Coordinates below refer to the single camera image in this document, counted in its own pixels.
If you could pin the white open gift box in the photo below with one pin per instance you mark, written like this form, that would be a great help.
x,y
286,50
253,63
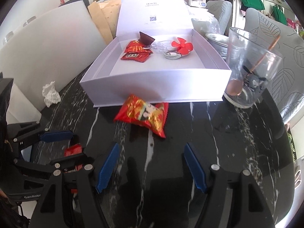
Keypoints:
x,y
202,75

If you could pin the brown paper envelope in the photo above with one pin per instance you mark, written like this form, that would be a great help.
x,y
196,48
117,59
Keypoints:
x,y
105,16

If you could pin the red snack packet in box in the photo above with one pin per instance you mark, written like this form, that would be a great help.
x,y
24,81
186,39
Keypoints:
x,y
136,47

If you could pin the white electric kettle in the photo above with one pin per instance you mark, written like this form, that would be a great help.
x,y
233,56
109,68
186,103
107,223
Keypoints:
x,y
198,3

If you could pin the crumpled white tissue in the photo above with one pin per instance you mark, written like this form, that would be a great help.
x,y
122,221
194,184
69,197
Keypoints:
x,y
51,96

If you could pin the brown chocolate packet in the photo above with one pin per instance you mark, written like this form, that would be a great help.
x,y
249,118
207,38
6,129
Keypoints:
x,y
145,39

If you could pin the red plastic fan propeller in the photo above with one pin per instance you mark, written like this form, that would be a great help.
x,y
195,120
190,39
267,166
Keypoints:
x,y
182,46

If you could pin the white foam board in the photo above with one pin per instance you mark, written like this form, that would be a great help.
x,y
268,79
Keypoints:
x,y
54,47

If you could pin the red gold snack bag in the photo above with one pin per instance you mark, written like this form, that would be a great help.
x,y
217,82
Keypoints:
x,y
137,111

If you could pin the white plastic bag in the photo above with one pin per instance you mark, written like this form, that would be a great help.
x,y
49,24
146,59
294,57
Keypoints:
x,y
203,21

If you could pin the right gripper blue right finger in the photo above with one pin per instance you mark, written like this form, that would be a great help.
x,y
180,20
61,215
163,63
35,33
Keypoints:
x,y
195,168

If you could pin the glass mug with cartoon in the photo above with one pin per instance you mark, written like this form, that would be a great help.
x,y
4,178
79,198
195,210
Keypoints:
x,y
244,51

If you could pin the red ketchup packet in box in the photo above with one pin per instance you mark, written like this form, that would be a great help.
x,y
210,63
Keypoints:
x,y
139,57

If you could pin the rose gold spoon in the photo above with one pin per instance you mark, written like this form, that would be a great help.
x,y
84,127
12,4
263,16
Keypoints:
x,y
234,87

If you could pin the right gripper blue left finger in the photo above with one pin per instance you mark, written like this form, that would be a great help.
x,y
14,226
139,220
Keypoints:
x,y
105,165

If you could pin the steel bowl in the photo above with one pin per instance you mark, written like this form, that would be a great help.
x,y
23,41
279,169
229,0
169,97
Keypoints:
x,y
219,43

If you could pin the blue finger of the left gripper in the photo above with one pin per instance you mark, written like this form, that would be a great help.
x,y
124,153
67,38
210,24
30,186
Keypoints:
x,y
71,162
56,136

